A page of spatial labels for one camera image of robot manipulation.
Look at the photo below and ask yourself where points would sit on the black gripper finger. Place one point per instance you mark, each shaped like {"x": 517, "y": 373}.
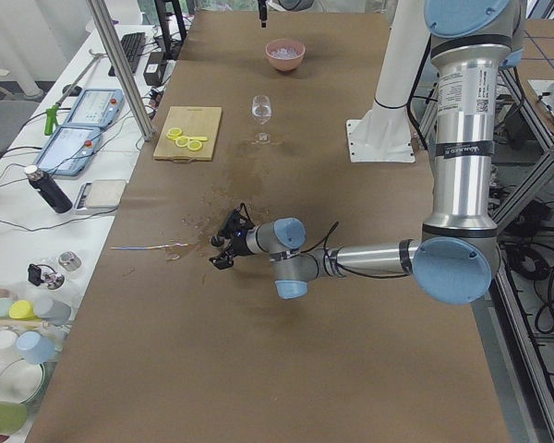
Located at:
{"x": 262, "y": 9}

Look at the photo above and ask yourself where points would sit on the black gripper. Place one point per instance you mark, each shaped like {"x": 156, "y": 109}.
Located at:
{"x": 236, "y": 245}

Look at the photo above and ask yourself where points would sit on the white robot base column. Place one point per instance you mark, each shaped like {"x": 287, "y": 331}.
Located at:
{"x": 384, "y": 132}

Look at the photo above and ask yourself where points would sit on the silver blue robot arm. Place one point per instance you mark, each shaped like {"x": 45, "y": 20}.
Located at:
{"x": 455, "y": 260}

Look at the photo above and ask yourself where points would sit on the pink bowl of ice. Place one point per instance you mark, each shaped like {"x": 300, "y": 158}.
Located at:
{"x": 284, "y": 54}

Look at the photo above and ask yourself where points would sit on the clear wine glass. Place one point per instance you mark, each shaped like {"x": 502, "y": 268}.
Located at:
{"x": 261, "y": 112}

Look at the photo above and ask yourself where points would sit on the yellow lemon slice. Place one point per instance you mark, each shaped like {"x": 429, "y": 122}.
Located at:
{"x": 174, "y": 132}
{"x": 182, "y": 141}
{"x": 194, "y": 145}

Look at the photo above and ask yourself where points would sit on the black power adapter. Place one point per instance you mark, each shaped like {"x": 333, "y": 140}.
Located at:
{"x": 155, "y": 68}

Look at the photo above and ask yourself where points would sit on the wooden cutting board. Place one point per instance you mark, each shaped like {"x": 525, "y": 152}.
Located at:
{"x": 194, "y": 121}

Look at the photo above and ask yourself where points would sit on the white kitchen scale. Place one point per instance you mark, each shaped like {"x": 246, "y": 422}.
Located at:
{"x": 99, "y": 195}

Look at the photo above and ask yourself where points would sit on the black keyboard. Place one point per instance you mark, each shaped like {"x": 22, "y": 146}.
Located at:
{"x": 133, "y": 45}

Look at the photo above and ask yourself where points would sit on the small steel cup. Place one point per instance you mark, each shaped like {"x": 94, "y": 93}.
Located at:
{"x": 69, "y": 261}

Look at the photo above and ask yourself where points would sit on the grey cup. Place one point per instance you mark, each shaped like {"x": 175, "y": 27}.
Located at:
{"x": 53, "y": 311}

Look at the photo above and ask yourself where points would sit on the blue teach pendant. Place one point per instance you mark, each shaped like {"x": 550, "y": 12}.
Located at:
{"x": 95, "y": 108}
{"x": 69, "y": 150}

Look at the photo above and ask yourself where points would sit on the black insulated bottle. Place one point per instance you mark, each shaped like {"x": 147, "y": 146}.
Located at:
{"x": 48, "y": 189}

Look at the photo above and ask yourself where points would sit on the yellow cup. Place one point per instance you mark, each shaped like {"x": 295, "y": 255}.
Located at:
{"x": 22, "y": 310}

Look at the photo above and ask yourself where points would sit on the light blue cup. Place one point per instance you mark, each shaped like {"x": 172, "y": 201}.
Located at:
{"x": 34, "y": 348}

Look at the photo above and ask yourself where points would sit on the green bowl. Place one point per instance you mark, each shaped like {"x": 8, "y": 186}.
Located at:
{"x": 12, "y": 417}

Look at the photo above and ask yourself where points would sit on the aluminium frame post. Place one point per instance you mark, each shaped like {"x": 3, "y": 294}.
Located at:
{"x": 112, "y": 45}

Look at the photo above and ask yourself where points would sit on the green handled grabber tool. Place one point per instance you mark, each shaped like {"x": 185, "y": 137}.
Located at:
{"x": 51, "y": 112}

